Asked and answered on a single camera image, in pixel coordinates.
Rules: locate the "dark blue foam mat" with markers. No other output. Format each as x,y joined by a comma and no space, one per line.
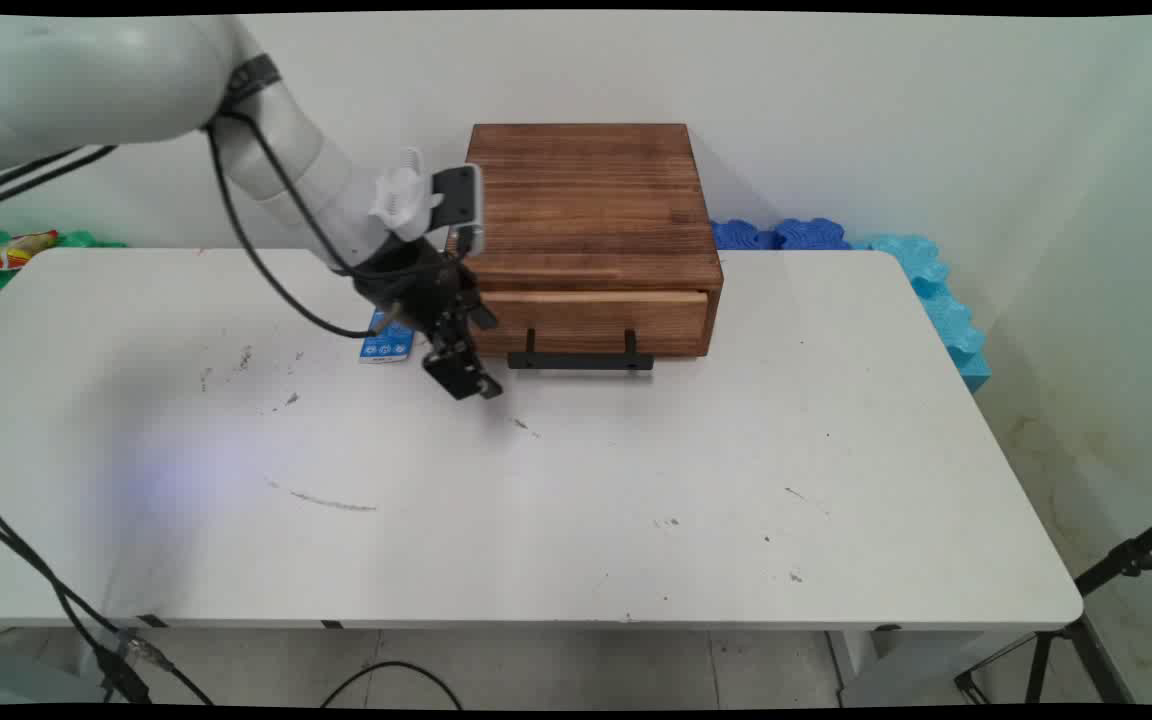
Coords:
786,236

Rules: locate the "red yellow snack packet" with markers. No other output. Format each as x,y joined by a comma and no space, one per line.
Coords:
16,250

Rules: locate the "black tripod stand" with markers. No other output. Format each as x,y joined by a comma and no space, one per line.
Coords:
1116,570

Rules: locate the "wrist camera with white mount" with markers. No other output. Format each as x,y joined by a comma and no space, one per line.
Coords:
456,195

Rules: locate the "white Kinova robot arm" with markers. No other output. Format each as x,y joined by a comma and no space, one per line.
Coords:
86,80

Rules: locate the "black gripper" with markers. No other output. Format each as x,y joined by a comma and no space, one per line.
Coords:
411,285

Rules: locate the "white table leg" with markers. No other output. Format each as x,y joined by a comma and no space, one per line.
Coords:
886,665

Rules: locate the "blue printed card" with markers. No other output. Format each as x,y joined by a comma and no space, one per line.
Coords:
386,345

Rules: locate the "light blue foam mat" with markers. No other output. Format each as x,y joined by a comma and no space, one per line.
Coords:
946,310

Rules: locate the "dark brown wooden cabinet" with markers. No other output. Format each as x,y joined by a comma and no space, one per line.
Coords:
591,200

